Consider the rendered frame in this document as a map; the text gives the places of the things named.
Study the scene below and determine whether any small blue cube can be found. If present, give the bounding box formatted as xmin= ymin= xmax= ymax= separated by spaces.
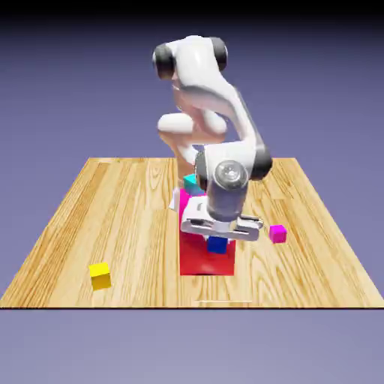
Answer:
xmin=206 ymin=235 xmax=228 ymax=255

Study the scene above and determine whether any small magenta cube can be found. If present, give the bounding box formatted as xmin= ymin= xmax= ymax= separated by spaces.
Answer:
xmin=268 ymin=224 xmax=288 ymax=245

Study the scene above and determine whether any small yellow cube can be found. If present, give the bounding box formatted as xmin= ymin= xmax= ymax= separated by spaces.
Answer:
xmin=88 ymin=262 xmax=113 ymax=291

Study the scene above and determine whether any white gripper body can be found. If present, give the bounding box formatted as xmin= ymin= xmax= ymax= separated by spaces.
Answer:
xmin=179 ymin=201 xmax=266 ymax=243

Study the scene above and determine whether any large red box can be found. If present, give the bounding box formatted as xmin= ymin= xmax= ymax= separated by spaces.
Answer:
xmin=178 ymin=187 xmax=236 ymax=277

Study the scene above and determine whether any small teal cube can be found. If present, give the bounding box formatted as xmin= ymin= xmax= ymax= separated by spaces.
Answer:
xmin=182 ymin=174 xmax=207 ymax=197

